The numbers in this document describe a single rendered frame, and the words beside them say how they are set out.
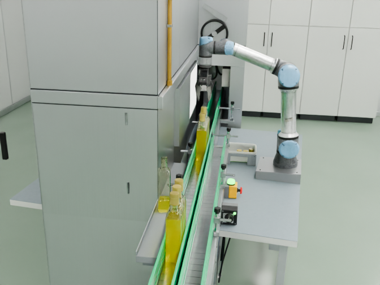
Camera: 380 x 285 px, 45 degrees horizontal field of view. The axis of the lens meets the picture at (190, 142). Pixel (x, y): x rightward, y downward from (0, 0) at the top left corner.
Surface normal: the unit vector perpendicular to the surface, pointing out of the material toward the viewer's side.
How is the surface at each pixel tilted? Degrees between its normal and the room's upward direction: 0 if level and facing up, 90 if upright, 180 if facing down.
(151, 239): 0
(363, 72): 90
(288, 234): 0
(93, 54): 90
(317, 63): 90
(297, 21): 90
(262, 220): 0
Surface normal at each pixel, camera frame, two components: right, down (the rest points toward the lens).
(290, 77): -0.13, 0.18
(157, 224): 0.02, -0.94
